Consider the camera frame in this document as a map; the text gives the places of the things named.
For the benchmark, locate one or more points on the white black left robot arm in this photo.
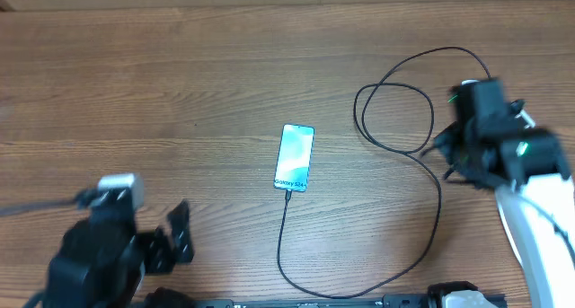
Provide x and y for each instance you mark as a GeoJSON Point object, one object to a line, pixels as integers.
{"type": "Point", "coordinates": [103, 259]}

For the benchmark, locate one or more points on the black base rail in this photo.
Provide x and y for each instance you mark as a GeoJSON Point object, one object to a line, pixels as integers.
{"type": "Point", "coordinates": [450, 294]}

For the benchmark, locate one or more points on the Samsung Galaxy smartphone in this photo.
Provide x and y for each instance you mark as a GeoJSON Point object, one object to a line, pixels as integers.
{"type": "Point", "coordinates": [294, 158]}

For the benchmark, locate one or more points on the white power extension strip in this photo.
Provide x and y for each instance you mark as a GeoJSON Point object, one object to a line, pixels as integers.
{"type": "Point", "coordinates": [469, 81]}

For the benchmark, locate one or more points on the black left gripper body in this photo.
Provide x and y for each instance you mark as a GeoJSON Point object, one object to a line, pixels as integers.
{"type": "Point", "coordinates": [155, 247]}

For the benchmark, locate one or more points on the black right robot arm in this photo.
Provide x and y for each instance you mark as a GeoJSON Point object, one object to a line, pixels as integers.
{"type": "Point", "coordinates": [494, 144]}

